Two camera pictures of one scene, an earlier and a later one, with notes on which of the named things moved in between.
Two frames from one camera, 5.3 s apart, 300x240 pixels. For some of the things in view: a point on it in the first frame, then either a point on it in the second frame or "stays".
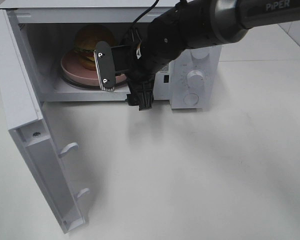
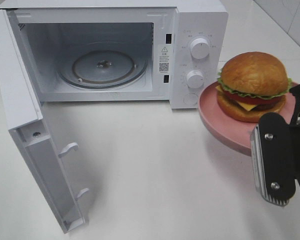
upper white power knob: [200, 53] stays
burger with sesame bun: [85, 42] -> [251, 85]
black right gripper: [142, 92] -> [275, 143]
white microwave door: [27, 127] stays
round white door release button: [191, 98] stays
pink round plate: [72, 68] -> [236, 135]
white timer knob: [194, 79] stays
